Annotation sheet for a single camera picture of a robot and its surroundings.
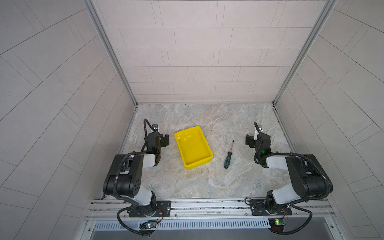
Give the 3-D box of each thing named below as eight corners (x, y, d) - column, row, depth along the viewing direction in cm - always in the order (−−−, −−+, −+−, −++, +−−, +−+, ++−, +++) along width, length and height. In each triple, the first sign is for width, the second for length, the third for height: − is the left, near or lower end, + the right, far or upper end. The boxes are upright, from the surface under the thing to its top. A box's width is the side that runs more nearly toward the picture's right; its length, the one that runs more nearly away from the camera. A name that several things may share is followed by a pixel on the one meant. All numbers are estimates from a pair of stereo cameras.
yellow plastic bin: (187, 172, 84) (186, 168, 79) (175, 138, 99) (173, 133, 94) (214, 160, 89) (215, 156, 84) (198, 130, 103) (198, 124, 98)
